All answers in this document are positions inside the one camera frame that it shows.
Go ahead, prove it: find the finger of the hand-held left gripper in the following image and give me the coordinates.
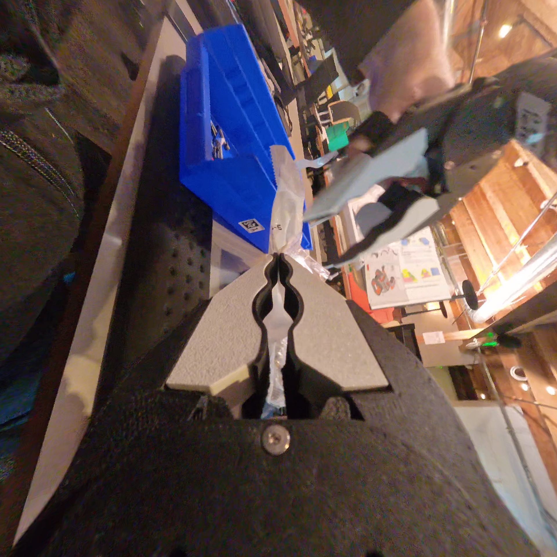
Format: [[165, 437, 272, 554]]
[[324, 186, 441, 268], [302, 128, 430, 223]]

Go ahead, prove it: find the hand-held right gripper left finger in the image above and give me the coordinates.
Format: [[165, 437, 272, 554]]
[[166, 253, 280, 420]]

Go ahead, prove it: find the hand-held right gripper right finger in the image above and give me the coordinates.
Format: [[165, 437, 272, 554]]
[[280, 253, 390, 420]]

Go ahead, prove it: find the numbered white plastic bag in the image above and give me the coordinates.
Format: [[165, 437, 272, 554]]
[[260, 145, 332, 419]]

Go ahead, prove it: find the blue plastic bin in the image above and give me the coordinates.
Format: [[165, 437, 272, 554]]
[[178, 23, 315, 254]]

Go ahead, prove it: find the person's left hand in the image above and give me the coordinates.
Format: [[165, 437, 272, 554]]
[[348, 0, 457, 153]]

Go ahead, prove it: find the green plastic bin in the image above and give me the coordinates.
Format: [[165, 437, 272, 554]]
[[324, 122, 351, 153]]

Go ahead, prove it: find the beige chair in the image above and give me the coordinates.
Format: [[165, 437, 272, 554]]
[[326, 100, 363, 128]]

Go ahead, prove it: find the white instruction sheet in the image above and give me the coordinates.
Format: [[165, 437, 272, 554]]
[[396, 237, 453, 305]]

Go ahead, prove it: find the toy instruction booklet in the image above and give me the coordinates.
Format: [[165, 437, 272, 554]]
[[365, 250, 405, 310]]

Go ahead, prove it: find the black round base stand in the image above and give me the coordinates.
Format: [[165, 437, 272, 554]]
[[453, 280, 480, 311]]

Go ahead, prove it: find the black perforated mat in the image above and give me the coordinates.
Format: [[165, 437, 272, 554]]
[[102, 56, 215, 379]]

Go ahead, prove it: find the silver ventilation duct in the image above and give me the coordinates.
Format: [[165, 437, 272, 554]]
[[463, 235, 557, 323]]

